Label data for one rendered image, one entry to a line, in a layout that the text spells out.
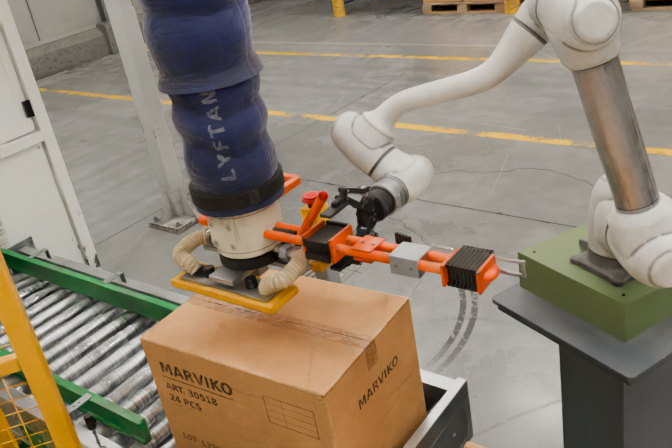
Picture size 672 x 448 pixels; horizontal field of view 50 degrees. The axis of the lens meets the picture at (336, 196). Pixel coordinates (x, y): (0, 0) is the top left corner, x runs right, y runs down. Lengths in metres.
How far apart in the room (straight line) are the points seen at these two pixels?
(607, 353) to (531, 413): 0.98
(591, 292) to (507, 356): 1.21
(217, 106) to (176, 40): 0.16
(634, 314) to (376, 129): 0.81
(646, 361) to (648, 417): 0.41
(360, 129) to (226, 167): 0.39
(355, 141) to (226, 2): 0.51
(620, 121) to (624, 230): 0.27
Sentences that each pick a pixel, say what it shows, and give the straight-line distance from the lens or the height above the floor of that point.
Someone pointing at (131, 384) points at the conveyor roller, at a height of 0.54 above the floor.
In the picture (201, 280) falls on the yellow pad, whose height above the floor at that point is 1.12.
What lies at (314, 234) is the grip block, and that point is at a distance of 1.63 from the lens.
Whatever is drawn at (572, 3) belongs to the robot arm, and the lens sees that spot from 1.56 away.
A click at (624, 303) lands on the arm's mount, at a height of 0.87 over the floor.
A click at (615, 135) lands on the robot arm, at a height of 1.34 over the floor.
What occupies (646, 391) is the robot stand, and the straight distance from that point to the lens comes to 2.30.
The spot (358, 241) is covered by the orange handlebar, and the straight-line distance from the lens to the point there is 1.59.
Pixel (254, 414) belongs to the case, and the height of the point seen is 0.81.
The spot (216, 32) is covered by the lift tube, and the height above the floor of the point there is 1.71.
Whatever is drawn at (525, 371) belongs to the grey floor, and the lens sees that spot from 3.12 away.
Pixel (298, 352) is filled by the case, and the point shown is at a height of 0.95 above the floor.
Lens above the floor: 1.98
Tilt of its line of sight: 24 degrees down
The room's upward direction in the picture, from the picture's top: 11 degrees counter-clockwise
